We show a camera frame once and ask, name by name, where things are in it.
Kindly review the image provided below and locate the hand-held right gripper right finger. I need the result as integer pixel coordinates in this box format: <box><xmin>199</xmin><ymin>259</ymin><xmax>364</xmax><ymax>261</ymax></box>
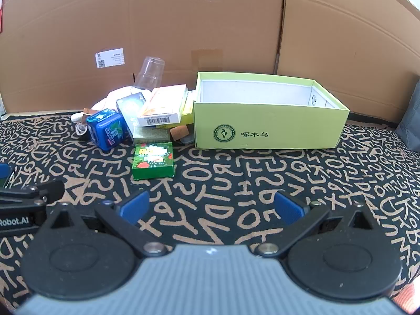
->
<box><xmin>253</xmin><ymin>190</ymin><xmax>386</xmax><ymax>258</ymax></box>

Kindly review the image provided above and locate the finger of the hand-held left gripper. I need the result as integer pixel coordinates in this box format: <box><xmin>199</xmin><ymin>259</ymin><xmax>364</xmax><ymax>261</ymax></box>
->
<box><xmin>0</xmin><ymin>163</ymin><xmax>14</xmax><ymax>187</ymax></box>
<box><xmin>0</xmin><ymin>180</ymin><xmax>65</xmax><ymax>209</ymax></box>

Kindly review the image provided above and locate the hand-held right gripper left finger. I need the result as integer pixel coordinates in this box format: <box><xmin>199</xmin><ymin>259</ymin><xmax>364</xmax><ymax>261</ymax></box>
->
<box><xmin>37</xmin><ymin>190</ymin><xmax>168</xmax><ymax>258</ymax></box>

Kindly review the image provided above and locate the small green box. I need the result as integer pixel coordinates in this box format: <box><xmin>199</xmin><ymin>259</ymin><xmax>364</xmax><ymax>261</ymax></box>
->
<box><xmin>132</xmin><ymin>142</ymin><xmax>175</xmax><ymax>181</ymax></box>

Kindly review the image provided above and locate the olive green box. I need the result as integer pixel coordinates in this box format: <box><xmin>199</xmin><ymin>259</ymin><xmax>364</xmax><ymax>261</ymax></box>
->
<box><xmin>133</xmin><ymin>126</ymin><xmax>171</xmax><ymax>144</ymax></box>

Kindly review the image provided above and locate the lime green shoe box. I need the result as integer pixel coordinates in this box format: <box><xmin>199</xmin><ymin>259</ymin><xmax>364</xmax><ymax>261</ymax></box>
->
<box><xmin>192</xmin><ymin>71</ymin><xmax>350</xmax><ymax>150</ymax></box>

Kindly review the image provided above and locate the blue gum container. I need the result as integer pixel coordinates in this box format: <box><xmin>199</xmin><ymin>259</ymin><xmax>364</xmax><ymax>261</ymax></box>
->
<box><xmin>87</xmin><ymin>108</ymin><xmax>129</xmax><ymax>153</ymax></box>

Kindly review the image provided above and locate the rose gold box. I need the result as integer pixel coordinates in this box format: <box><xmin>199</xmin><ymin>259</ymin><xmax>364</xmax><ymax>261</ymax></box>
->
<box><xmin>82</xmin><ymin>108</ymin><xmax>99</xmax><ymax>125</ymax></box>

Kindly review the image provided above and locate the golden brown box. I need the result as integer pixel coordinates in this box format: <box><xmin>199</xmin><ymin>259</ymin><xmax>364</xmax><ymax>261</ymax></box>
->
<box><xmin>170</xmin><ymin>125</ymin><xmax>191</xmax><ymax>145</ymax></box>

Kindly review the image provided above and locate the dark blue tall box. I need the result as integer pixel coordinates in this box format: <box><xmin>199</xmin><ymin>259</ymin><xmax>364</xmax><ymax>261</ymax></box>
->
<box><xmin>115</xmin><ymin>92</ymin><xmax>147</xmax><ymax>135</ymax></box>

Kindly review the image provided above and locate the white orange barcode box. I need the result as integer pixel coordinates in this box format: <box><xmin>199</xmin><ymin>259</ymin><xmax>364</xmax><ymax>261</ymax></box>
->
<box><xmin>137</xmin><ymin>84</ymin><xmax>188</xmax><ymax>127</ymax></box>

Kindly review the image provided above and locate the yellow box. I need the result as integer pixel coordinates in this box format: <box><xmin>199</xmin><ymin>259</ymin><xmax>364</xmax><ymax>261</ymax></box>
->
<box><xmin>156</xmin><ymin>90</ymin><xmax>197</xmax><ymax>128</ymax></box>

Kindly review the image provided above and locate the white cloth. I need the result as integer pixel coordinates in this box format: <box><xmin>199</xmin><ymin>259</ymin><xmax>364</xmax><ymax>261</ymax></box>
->
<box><xmin>71</xmin><ymin>86</ymin><xmax>146</xmax><ymax>137</ymax></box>

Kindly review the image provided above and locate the clear plastic cup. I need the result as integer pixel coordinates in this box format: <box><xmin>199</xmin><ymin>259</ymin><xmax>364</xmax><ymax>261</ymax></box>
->
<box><xmin>134</xmin><ymin>56</ymin><xmax>165</xmax><ymax>92</ymax></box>

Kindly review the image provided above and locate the black letter-patterned mat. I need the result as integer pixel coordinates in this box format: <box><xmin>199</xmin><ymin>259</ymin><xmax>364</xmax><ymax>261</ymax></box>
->
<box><xmin>0</xmin><ymin>110</ymin><xmax>420</xmax><ymax>315</ymax></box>

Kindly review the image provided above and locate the white shipping label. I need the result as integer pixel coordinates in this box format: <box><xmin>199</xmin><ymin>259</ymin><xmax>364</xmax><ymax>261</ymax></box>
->
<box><xmin>95</xmin><ymin>49</ymin><xmax>125</xmax><ymax>69</ymax></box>

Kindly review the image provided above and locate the grey paper bag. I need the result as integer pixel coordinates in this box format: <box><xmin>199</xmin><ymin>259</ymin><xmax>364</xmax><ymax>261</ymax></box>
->
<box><xmin>395</xmin><ymin>81</ymin><xmax>420</xmax><ymax>153</ymax></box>

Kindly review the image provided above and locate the brown cardboard backdrop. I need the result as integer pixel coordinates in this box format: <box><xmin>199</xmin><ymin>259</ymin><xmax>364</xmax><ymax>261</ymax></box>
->
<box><xmin>0</xmin><ymin>0</ymin><xmax>420</xmax><ymax>126</ymax></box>

